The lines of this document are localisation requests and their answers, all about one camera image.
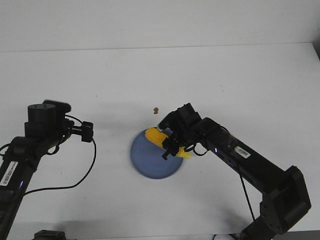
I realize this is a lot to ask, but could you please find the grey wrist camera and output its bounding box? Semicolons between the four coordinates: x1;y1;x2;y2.
42;99;72;113

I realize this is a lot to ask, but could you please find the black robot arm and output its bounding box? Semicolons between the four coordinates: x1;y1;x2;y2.
157;103;312;240
0;100;94;240

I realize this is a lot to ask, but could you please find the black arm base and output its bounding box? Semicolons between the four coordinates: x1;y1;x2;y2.
33;230;67;240

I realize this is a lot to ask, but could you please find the yellow corn cob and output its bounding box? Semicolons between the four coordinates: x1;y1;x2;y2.
144;127;192;159

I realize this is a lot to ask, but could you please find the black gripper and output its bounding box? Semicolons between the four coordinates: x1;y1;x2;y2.
65;119;94;143
157;103;202;160

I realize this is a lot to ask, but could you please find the small brown crumb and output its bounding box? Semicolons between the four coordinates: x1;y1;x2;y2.
153;107;159;115

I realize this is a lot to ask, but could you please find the blue round plate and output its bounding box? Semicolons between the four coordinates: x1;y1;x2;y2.
129;130;184;180

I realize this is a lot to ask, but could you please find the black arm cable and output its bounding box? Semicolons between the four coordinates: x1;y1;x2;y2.
23;114;97;195
184;142;256;222

